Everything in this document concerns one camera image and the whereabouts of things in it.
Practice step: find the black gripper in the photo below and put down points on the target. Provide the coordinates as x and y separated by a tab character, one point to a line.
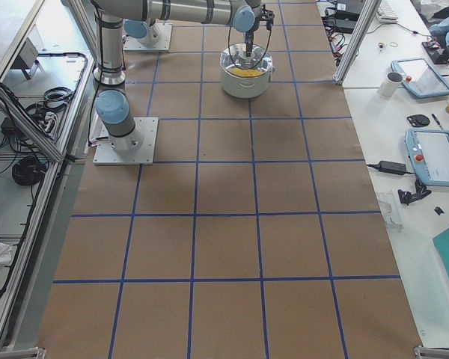
249	40

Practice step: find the glass pot lid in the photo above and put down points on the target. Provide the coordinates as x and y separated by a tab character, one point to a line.
235	60

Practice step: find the yellow corn cob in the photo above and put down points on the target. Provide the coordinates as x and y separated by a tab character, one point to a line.
245	73

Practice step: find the white electric cooking pot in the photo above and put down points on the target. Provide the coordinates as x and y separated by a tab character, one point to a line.
245	88

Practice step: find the white paper cup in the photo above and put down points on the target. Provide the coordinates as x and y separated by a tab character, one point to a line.
391	83

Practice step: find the upper teach pendant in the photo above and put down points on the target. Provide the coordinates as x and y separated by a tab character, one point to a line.
425	81

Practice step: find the teach pendant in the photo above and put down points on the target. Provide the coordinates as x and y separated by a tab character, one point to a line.
429	155
425	81

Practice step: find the black round disc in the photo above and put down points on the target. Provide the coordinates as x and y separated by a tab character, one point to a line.
418	120

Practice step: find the black power brick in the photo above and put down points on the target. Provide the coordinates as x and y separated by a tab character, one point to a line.
395	168

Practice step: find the black pen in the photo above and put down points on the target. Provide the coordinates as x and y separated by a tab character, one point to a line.
437	121

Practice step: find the clear plastic holder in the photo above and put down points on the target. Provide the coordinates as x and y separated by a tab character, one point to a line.
389	210

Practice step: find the grey control box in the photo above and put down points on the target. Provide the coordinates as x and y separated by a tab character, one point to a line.
26	60

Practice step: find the lower teach pendant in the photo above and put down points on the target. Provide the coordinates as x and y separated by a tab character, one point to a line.
429	155

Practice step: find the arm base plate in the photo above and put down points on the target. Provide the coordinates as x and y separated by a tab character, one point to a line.
141	37
134	149

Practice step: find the aluminium frame post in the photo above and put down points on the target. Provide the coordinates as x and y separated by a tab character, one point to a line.
362	25

